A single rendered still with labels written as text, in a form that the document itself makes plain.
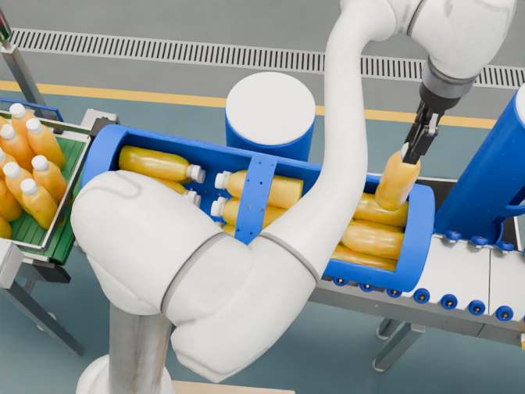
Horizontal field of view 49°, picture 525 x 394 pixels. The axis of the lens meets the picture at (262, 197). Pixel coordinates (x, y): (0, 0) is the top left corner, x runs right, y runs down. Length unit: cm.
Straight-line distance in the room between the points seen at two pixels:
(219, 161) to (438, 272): 70
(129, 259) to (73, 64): 273
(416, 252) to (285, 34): 222
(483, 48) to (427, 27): 9
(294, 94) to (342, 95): 99
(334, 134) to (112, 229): 32
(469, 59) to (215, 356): 58
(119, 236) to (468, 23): 57
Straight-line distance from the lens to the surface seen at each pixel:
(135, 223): 72
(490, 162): 215
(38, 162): 167
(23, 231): 184
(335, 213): 75
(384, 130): 309
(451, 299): 166
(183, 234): 70
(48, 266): 177
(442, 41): 95
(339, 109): 83
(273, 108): 178
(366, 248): 146
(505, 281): 179
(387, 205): 138
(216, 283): 68
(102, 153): 150
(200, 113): 307
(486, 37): 93
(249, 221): 140
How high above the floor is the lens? 246
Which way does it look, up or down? 62 degrees down
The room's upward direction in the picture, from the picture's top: 3 degrees clockwise
